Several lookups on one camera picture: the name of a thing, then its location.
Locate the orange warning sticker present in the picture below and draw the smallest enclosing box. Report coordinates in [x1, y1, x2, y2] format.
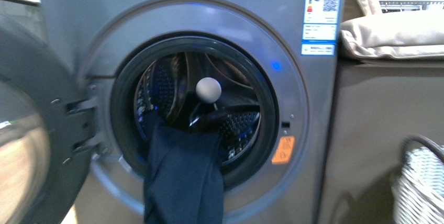
[271, 136, 295, 165]

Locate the grey front-load washing machine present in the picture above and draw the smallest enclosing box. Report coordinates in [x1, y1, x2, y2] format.
[41, 0, 337, 223]

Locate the metal wire rack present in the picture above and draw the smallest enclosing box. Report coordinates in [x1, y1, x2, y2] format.
[379, 0, 443, 13]

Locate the blue white energy label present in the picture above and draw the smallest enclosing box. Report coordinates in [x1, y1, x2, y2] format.
[301, 0, 341, 56]

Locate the beige cushion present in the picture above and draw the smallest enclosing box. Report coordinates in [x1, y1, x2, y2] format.
[338, 0, 443, 60]

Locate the washing machine door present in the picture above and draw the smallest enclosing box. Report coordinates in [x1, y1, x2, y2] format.
[1, 16, 95, 223]

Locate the white woven laundry basket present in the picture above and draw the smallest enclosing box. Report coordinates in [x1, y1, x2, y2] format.
[392, 142, 443, 223]

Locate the brown cabinet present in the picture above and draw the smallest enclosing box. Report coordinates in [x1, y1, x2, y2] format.
[317, 59, 443, 223]

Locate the white ball in drum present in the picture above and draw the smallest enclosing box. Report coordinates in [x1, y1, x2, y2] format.
[195, 77, 222, 104]

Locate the dark wrapped basket handle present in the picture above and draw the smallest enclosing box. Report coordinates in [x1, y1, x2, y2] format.
[401, 135, 443, 163]

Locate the dark navy garment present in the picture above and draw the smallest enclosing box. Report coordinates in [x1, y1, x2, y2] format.
[142, 111, 224, 223]

